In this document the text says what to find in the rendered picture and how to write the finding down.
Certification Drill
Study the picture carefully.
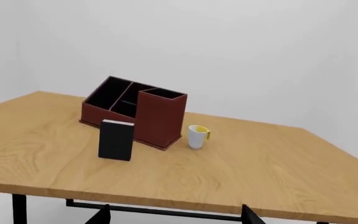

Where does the black metal table frame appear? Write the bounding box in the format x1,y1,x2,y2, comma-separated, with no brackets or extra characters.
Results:
11,193,331,224

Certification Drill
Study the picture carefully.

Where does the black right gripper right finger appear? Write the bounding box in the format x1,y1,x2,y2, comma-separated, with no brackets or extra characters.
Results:
241,203,263,224

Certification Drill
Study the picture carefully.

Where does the dark red desk caddy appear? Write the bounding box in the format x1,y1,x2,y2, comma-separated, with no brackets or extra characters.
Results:
79,75,188,152

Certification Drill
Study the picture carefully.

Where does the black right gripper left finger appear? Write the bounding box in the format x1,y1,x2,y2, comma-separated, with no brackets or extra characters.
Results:
84,203,111,224

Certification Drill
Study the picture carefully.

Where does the white mug yellow inside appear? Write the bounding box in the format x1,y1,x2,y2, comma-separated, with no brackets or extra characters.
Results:
187,124,212,150

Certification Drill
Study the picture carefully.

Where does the black book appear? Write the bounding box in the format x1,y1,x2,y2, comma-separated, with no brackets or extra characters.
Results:
98,119,135,162

